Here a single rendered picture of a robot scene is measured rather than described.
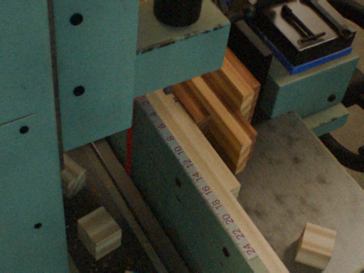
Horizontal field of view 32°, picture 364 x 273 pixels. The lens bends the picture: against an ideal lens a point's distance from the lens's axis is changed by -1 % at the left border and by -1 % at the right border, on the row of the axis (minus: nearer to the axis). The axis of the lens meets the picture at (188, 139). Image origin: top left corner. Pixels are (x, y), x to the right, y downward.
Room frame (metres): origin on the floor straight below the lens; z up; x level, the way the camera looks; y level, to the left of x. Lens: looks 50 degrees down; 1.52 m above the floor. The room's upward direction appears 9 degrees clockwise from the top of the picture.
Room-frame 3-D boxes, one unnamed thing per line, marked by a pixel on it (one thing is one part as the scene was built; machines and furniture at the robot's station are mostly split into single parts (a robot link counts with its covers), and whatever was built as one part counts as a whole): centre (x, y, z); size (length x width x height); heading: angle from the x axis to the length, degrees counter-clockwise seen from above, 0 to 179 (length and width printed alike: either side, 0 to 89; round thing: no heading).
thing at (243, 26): (0.64, -0.08, 0.95); 0.09 x 0.07 x 0.09; 38
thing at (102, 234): (0.41, 0.09, 0.82); 0.04 x 0.04 x 0.04; 46
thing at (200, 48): (0.53, 0.05, 1.03); 0.14 x 0.07 x 0.09; 128
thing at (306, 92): (0.67, -0.11, 0.92); 0.15 x 0.13 x 0.09; 38
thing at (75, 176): (0.49, 0.15, 0.82); 0.04 x 0.03 x 0.03; 57
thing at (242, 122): (0.59, 0.00, 0.93); 0.25 x 0.02 x 0.05; 38
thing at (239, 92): (0.62, 0.00, 0.94); 0.20 x 0.02 x 0.08; 38
